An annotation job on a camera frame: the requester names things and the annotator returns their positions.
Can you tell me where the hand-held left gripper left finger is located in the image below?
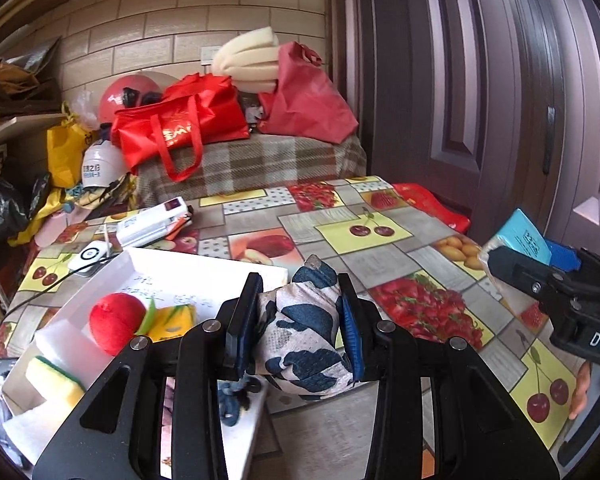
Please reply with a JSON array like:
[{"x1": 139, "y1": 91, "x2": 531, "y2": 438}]
[{"x1": 32, "y1": 272, "x2": 266, "y2": 480}]

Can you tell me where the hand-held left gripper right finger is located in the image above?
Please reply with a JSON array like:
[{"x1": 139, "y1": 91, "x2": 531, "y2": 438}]
[{"x1": 337, "y1": 273, "x2": 563, "y2": 480}]

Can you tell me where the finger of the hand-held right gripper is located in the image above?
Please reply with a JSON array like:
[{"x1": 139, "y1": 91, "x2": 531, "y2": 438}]
[
  {"x1": 547, "y1": 240, "x2": 600, "y2": 287},
  {"x1": 487, "y1": 246, "x2": 569, "y2": 307}
]

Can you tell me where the teal tissue packet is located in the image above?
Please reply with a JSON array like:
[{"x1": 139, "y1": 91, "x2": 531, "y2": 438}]
[{"x1": 482, "y1": 208, "x2": 553, "y2": 281}]

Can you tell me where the blue white patterned cloth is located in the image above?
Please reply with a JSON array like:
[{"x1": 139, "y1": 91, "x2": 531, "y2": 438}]
[{"x1": 255, "y1": 255, "x2": 356, "y2": 401}]

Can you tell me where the white box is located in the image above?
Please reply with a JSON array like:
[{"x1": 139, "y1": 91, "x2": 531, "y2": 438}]
[{"x1": 0, "y1": 247, "x2": 288, "y2": 480}]

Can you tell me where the person's right hand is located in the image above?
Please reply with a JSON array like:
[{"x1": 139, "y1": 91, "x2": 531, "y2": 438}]
[{"x1": 569, "y1": 360, "x2": 600, "y2": 421}]

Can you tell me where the yellow plush toy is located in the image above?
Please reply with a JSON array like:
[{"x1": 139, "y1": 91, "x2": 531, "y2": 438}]
[{"x1": 137, "y1": 297, "x2": 198, "y2": 343}]

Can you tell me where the blue knitted item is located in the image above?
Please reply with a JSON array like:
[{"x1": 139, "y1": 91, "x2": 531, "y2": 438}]
[{"x1": 217, "y1": 380, "x2": 263, "y2": 428}]

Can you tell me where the fruit-print tablecloth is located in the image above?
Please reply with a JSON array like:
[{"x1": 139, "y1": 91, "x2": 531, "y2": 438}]
[{"x1": 0, "y1": 175, "x2": 588, "y2": 480}]

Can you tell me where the red plastic bag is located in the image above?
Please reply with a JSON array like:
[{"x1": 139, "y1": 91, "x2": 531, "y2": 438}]
[{"x1": 392, "y1": 182, "x2": 471, "y2": 235}]

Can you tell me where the red plush ball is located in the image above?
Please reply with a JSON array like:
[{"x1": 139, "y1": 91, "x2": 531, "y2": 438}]
[{"x1": 89, "y1": 292, "x2": 147, "y2": 356}]

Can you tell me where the white rectangular device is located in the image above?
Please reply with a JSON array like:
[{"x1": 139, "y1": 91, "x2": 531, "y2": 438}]
[{"x1": 115, "y1": 196, "x2": 193, "y2": 248}]

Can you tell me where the white round charger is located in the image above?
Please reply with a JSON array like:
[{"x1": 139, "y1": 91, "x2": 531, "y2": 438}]
[{"x1": 67, "y1": 240, "x2": 113, "y2": 278}]

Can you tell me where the plaid blanket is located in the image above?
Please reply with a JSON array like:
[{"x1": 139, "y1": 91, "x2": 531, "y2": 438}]
[{"x1": 130, "y1": 132, "x2": 368, "y2": 211}]

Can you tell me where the yellow green sponge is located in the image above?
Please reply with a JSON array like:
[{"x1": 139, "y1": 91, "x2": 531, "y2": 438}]
[{"x1": 25, "y1": 355, "x2": 86, "y2": 408}]

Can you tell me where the dark brown door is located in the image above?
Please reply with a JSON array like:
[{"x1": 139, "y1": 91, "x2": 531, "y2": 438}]
[{"x1": 330, "y1": 0, "x2": 600, "y2": 261}]

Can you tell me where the pink plastic item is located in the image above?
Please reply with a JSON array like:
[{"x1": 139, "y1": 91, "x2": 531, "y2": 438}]
[{"x1": 34, "y1": 207, "x2": 88, "y2": 247}]

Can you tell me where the white safety helmet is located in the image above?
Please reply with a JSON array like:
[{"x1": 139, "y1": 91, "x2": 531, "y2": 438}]
[{"x1": 81, "y1": 141, "x2": 131, "y2": 192}]

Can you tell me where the red tote bag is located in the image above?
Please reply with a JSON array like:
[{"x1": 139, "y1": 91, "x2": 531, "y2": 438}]
[{"x1": 111, "y1": 74, "x2": 251, "y2": 183}]

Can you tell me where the white foam block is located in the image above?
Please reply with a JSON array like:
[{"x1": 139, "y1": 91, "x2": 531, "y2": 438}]
[{"x1": 2, "y1": 400, "x2": 71, "y2": 463}]

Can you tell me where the dark red fabric bag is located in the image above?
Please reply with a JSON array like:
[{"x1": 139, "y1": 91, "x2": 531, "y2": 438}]
[{"x1": 257, "y1": 41, "x2": 359, "y2": 147}]

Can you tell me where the black packet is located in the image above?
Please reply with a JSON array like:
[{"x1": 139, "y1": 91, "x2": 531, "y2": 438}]
[{"x1": 0, "y1": 357, "x2": 21, "y2": 411}]

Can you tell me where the yellow plastic bag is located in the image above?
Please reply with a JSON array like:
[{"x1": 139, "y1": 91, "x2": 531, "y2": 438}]
[{"x1": 46, "y1": 115, "x2": 98, "y2": 188}]

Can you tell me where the black plastic bag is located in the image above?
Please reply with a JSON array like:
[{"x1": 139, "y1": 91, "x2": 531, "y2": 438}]
[{"x1": 0, "y1": 175, "x2": 51, "y2": 246}]

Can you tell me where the pink helmet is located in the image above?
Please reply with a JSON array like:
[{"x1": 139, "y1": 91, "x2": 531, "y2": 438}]
[{"x1": 98, "y1": 72, "x2": 181, "y2": 126}]

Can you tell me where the cream foam roll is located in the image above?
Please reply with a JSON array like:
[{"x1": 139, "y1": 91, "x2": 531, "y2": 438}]
[{"x1": 211, "y1": 30, "x2": 281, "y2": 95}]

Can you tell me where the wooden shelf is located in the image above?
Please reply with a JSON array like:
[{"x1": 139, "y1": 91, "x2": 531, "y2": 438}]
[{"x1": 0, "y1": 35, "x2": 71, "y2": 161}]

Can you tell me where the dark door handle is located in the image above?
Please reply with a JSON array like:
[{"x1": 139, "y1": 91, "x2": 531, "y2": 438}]
[{"x1": 541, "y1": 105, "x2": 556, "y2": 176}]

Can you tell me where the black cable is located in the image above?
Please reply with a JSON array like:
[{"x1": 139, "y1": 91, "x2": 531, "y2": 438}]
[{"x1": 2, "y1": 252, "x2": 118, "y2": 318}]

